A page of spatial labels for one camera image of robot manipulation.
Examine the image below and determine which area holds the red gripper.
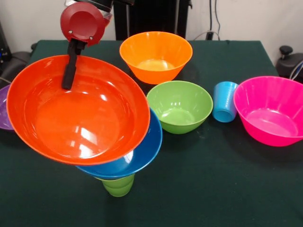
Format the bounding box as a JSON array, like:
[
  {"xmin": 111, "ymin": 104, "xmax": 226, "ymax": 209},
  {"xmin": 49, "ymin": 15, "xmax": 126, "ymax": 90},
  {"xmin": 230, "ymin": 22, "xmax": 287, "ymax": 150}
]
[{"xmin": 60, "ymin": 2, "xmax": 110, "ymax": 90}]

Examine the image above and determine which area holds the wide red-orange bowl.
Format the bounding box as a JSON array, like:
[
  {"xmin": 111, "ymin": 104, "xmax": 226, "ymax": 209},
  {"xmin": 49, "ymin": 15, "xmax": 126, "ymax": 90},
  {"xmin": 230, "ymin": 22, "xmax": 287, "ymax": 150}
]
[{"xmin": 6, "ymin": 55, "xmax": 152, "ymax": 166}]

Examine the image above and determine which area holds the wide purple bowl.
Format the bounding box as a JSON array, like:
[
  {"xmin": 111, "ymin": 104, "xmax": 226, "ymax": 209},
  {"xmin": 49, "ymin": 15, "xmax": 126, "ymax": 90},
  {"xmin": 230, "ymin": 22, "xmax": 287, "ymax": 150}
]
[{"xmin": 0, "ymin": 84, "xmax": 15, "ymax": 131}]

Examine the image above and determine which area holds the large yellow-orange bowl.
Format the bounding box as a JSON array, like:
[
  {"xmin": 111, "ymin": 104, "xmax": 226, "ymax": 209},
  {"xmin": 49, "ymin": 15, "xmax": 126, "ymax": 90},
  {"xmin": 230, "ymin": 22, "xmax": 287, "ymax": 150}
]
[{"xmin": 119, "ymin": 31, "xmax": 193, "ymax": 85}]

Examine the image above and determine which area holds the blue bowl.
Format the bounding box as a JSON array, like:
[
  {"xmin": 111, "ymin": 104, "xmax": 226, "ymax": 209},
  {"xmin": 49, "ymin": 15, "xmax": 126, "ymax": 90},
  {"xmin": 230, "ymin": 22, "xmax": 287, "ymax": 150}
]
[{"xmin": 75, "ymin": 108, "xmax": 163, "ymax": 180}]

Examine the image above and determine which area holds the large green bowl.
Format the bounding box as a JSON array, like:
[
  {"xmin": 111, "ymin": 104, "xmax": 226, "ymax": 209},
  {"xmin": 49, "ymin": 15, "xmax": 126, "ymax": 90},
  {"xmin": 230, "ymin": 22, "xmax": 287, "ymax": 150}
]
[{"xmin": 146, "ymin": 80, "xmax": 214, "ymax": 135}]

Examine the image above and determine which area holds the stack of green cups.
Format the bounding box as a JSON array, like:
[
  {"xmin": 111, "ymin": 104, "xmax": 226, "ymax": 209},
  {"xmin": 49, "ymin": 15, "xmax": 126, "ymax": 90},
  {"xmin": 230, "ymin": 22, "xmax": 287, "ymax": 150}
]
[{"xmin": 101, "ymin": 174, "xmax": 135, "ymax": 198}]

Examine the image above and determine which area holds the blue cup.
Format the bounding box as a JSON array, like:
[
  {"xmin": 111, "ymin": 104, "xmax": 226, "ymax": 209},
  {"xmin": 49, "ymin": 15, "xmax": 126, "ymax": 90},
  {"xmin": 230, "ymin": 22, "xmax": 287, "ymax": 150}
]
[{"xmin": 212, "ymin": 81, "xmax": 239, "ymax": 123}]

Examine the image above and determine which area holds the large pink bowl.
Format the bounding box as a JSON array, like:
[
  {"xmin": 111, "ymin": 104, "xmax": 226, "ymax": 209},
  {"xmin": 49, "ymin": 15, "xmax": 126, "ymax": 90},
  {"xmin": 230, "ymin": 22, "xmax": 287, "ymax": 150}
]
[{"xmin": 233, "ymin": 76, "xmax": 303, "ymax": 148}]

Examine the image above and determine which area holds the black equipment box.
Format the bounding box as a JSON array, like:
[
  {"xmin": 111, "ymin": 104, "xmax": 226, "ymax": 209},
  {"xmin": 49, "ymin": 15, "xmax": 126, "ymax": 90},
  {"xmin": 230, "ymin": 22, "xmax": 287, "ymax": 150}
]
[{"xmin": 0, "ymin": 21, "xmax": 12, "ymax": 66}]

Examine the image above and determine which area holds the dark green tablecloth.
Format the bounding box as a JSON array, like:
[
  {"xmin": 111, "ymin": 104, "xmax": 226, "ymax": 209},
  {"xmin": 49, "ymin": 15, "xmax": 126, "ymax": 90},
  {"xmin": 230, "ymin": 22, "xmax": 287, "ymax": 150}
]
[{"xmin": 0, "ymin": 39, "xmax": 303, "ymax": 227}]

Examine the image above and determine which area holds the grey chair with black knob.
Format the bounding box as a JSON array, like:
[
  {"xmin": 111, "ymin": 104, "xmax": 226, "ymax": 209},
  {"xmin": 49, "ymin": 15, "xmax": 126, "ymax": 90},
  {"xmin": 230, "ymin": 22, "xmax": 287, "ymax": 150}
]
[{"xmin": 276, "ymin": 45, "xmax": 303, "ymax": 82}]

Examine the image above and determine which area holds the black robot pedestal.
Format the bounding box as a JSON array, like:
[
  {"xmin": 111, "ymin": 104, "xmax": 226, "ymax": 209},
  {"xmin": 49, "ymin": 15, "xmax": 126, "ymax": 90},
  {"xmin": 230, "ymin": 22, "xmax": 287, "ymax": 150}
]
[{"xmin": 112, "ymin": 0, "xmax": 193, "ymax": 41}]

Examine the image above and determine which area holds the white cable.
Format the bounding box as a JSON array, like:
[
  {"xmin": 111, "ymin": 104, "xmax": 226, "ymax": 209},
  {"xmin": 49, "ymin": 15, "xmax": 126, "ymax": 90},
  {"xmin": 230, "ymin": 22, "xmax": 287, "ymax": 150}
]
[{"xmin": 193, "ymin": 30, "xmax": 209, "ymax": 41}]

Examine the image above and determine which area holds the black wall cable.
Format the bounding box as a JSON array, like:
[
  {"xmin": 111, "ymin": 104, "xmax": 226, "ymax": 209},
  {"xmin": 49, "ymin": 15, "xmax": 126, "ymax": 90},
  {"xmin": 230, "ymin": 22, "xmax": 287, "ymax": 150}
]
[{"xmin": 209, "ymin": 0, "xmax": 222, "ymax": 41}]

